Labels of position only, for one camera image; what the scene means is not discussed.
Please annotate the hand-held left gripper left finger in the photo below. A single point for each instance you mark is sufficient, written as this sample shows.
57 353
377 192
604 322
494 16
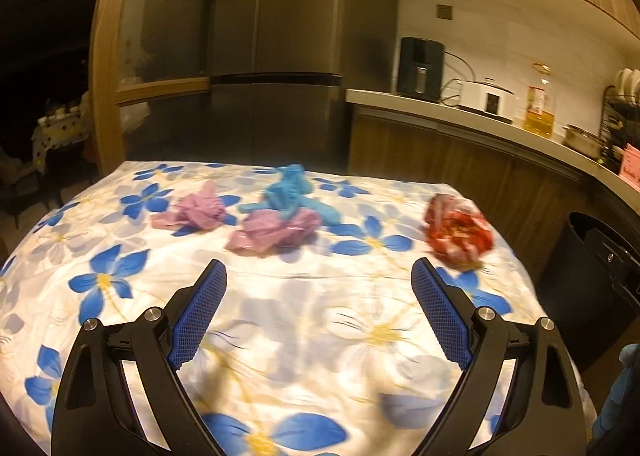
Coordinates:
197 321

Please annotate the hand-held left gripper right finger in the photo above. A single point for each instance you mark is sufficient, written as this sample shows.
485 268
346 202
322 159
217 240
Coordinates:
442 316

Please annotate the black round trash bin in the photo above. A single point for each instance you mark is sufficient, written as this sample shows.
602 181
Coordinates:
575 296

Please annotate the red white wrapper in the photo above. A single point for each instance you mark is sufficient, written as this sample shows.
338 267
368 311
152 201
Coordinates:
457 231

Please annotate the purple bag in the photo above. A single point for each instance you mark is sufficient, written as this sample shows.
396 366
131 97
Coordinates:
197 211

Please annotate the purple glove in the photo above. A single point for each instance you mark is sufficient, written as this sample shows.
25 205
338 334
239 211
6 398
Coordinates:
272 231

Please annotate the blue bag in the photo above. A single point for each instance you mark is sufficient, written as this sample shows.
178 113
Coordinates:
290 191

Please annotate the person's right hand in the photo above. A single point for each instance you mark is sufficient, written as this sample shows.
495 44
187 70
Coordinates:
622 386

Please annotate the pink utensil box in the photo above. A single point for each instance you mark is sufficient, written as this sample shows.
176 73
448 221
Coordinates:
632 166

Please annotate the blue floral tablecloth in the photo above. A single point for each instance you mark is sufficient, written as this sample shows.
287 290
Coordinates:
310 296

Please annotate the steel basin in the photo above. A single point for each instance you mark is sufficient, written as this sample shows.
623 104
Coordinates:
582 141

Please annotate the black dish rack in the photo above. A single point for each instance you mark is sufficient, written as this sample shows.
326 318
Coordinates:
620 131

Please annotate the cooking oil bottle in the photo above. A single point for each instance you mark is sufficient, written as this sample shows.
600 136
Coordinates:
540 121

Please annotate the white plates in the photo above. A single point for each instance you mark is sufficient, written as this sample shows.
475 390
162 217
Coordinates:
630 83

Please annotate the grey kitchen countertop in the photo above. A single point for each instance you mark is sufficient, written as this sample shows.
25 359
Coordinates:
450 118

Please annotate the white slow cooker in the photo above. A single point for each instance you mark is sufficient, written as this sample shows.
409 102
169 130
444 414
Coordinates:
485 98

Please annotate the dotted cloth side table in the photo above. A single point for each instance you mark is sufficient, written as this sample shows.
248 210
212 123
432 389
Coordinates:
57 136

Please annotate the black air fryer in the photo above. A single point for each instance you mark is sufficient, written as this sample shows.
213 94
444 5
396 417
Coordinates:
420 68

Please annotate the dark steel refrigerator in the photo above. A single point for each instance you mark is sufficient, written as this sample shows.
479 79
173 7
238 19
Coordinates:
290 36

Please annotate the wooden glass door frame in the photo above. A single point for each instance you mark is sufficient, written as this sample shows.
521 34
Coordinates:
105 61

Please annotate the brown wall socket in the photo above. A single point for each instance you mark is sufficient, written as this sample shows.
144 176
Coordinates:
444 11

